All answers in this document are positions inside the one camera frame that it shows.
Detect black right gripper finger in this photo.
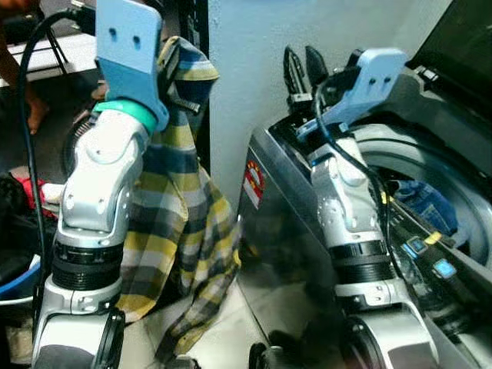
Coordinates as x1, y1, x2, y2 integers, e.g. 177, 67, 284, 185
304, 45, 330, 91
283, 45, 305, 99

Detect yellow blue plaid shirt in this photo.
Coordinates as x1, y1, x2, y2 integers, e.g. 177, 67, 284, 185
115, 35, 243, 362

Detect grey top-load washing machine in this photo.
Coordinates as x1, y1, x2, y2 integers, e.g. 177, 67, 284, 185
234, 65, 492, 369

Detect red warning sticker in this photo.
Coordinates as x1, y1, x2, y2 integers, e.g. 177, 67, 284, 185
244, 159, 266, 208

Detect dark glass washer lid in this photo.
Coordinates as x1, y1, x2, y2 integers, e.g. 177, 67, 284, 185
407, 0, 492, 101

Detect person's bare leg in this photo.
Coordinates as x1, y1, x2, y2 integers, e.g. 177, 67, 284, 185
0, 42, 48, 135

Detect blue jeans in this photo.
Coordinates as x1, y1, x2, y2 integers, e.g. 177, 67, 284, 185
394, 181, 460, 235

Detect red white cloth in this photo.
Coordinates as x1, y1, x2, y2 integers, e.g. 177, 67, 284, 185
15, 175, 62, 212

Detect blue plastic tub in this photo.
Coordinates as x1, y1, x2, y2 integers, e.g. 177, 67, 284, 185
0, 258, 43, 301

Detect light blue left wrist camera mount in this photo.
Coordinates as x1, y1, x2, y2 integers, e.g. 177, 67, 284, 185
94, 0, 171, 133

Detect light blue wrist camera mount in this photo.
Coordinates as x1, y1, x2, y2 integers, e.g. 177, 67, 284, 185
296, 48, 408, 143
94, 0, 171, 133

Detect light blue right wrist camera mount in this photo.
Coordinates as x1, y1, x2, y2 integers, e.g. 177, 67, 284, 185
296, 48, 408, 143

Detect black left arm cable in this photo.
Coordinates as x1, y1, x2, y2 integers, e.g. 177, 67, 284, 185
17, 8, 81, 331

